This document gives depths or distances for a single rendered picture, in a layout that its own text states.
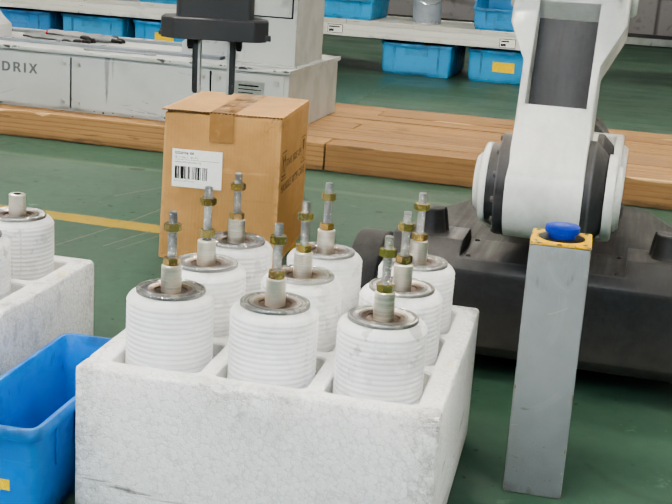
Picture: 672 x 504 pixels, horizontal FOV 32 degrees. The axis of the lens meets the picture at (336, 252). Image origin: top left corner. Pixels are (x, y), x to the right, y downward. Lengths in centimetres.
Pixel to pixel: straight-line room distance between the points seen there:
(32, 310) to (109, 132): 206
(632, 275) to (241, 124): 87
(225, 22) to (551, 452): 63
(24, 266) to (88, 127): 200
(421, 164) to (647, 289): 161
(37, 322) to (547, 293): 64
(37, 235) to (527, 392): 66
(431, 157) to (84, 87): 110
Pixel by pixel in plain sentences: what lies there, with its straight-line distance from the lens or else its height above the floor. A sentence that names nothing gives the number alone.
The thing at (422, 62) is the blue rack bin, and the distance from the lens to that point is 598.
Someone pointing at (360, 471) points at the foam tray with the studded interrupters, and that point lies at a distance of 121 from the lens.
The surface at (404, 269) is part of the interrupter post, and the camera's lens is 132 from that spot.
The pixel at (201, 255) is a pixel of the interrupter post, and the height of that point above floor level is 26.
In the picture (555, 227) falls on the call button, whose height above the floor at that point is 33.
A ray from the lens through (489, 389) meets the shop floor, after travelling 176.
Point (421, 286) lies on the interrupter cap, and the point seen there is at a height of 25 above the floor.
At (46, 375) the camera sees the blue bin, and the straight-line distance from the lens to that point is 150.
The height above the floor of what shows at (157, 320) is 23.
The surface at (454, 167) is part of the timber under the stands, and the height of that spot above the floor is 5.
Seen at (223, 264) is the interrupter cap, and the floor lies 25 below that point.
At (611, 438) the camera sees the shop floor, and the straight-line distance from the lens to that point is 165.
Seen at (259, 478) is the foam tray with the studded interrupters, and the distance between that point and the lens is 124.
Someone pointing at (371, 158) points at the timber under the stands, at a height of 5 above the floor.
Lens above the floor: 63
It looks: 15 degrees down
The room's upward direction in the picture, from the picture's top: 4 degrees clockwise
